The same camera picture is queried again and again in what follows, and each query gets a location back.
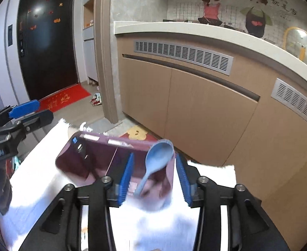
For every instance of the yellow rimmed glass pot lid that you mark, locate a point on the yellow rimmed glass pot lid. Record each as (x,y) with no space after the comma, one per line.
(286,36)

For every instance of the orange door stickers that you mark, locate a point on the orange door stickers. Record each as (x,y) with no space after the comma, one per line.
(57,20)

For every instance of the white tablecloth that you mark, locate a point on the white tablecloth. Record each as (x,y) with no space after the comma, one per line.
(38,188)

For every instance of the purple utensil box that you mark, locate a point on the purple utensil box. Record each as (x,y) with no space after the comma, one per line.
(95,149)

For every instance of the beige door frame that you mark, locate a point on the beige door frame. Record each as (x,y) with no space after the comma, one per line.
(106,57)

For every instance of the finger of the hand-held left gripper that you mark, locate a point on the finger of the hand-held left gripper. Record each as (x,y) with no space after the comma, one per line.
(39,119)
(25,109)

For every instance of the beige kitchen base cabinet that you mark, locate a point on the beige kitchen base cabinet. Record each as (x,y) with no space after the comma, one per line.
(208,109)

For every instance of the red mat with yellow flower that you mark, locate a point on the red mat with yellow flower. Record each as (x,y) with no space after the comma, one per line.
(136,133)

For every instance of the red doormat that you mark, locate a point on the red doormat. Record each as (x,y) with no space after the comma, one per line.
(64,98)

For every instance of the cartoon couple wall poster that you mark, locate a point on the cartoon couple wall poster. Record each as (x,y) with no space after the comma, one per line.
(211,5)

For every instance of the long grey vent grille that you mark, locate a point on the long grey vent grille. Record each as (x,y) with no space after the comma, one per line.
(184,56)

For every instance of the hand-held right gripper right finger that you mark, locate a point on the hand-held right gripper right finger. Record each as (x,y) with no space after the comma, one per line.
(183,180)

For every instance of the grey wall intercom panel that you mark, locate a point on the grey wall intercom panel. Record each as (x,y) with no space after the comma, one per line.
(10,35)

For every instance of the white kitchen countertop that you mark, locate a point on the white kitchen countertop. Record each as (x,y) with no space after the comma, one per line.
(195,30)

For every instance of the light blue plastic spoon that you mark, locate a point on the light blue plastic spoon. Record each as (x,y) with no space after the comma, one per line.
(157,157)

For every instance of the white hallway cupboard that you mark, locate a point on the white hallway cupboard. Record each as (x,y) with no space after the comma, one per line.
(89,57)

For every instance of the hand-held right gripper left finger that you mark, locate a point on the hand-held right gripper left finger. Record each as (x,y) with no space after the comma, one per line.
(126,177)

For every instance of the wall shelf niche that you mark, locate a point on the wall shelf niche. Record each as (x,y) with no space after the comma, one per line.
(88,13)

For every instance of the black entrance door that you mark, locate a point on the black entrance door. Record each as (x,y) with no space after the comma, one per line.
(48,57)

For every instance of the pair of patterned slippers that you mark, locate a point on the pair of patterned slippers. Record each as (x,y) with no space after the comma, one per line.
(96,100)

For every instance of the short grey vent grille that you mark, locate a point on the short grey vent grille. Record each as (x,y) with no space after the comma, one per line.
(294,102)

